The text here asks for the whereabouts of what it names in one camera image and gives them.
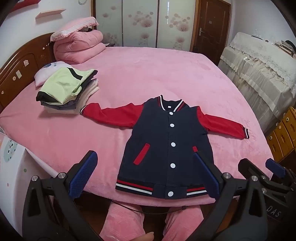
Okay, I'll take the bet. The navy red varsity jacket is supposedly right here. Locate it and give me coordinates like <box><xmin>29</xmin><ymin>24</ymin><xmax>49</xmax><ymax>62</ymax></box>
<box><xmin>80</xmin><ymin>96</ymin><xmax>249</xmax><ymax>199</ymax></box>

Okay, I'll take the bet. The person's hand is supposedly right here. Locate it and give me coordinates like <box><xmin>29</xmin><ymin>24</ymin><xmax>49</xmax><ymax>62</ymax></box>
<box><xmin>131</xmin><ymin>232</ymin><xmax>154</xmax><ymax>241</ymax></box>

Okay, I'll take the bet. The yellow wooden drawer cabinet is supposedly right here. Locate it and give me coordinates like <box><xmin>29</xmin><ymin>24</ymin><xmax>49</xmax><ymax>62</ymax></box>
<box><xmin>266</xmin><ymin>106</ymin><xmax>296</xmax><ymax>163</ymax></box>

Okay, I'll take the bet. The white cartoon bedside panel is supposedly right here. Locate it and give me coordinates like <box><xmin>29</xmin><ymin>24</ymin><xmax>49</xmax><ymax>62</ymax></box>
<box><xmin>1</xmin><ymin>133</ymin><xmax>58</xmax><ymax>234</ymax></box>

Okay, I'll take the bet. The lace covered cabinet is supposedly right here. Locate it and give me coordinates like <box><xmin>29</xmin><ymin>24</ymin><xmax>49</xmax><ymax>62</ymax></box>
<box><xmin>218</xmin><ymin>32</ymin><xmax>295</xmax><ymax>132</ymax></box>

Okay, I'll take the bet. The dark grey folded garment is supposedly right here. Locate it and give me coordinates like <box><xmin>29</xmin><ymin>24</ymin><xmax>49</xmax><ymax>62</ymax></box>
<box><xmin>41</xmin><ymin>79</ymin><xmax>99</xmax><ymax>110</ymax></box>

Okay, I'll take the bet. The light green folded garment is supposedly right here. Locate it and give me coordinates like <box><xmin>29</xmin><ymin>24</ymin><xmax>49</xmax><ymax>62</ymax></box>
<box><xmin>36</xmin><ymin>67</ymin><xmax>98</xmax><ymax>104</ymax></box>

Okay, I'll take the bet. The beige folded garment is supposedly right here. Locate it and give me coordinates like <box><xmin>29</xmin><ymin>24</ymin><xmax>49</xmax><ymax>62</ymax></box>
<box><xmin>41</xmin><ymin>79</ymin><xmax>99</xmax><ymax>115</ymax></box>

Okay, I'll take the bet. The small white printed pillow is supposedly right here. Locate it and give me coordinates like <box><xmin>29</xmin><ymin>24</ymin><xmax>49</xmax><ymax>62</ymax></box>
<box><xmin>34</xmin><ymin>61</ymin><xmax>72</xmax><ymax>87</ymax></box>

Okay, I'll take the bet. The brown wooden headboard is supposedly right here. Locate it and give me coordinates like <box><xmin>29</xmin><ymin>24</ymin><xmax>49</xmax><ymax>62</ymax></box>
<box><xmin>0</xmin><ymin>33</ymin><xmax>56</xmax><ymax>110</ymax></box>

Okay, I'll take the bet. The pink bed blanket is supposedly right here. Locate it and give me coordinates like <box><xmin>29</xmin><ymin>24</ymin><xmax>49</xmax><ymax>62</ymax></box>
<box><xmin>1</xmin><ymin>47</ymin><xmax>272</xmax><ymax>207</ymax></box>

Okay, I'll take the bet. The brown wooden door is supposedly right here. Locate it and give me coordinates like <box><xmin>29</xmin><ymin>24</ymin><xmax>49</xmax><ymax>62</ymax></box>
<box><xmin>190</xmin><ymin>0</ymin><xmax>231</xmax><ymax>65</ymax></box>

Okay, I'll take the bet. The floral sliding wardrobe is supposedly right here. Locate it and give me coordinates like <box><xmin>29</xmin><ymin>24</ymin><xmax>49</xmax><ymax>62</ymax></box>
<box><xmin>94</xmin><ymin>0</ymin><xmax>198</xmax><ymax>51</ymax></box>

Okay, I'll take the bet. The folded pink quilt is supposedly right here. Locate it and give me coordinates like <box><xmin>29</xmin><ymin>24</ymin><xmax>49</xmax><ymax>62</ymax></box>
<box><xmin>53</xmin><ymin>30</ymin><xmax>106</xmax><ymax>64</ymax></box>

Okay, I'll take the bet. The pink pillow with lace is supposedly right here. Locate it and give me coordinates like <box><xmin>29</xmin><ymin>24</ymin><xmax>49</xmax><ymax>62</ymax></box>
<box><xmin>50</xmin><ymin>16</ymin><xmax>99</xmax><ymax>42</ymax></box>

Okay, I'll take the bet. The pink wall shelf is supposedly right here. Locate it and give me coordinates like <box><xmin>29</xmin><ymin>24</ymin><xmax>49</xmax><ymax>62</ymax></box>
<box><xmin>35</xmin><ymin>9</ymin><xmax>66</xmax><ymax>20</ymax></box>

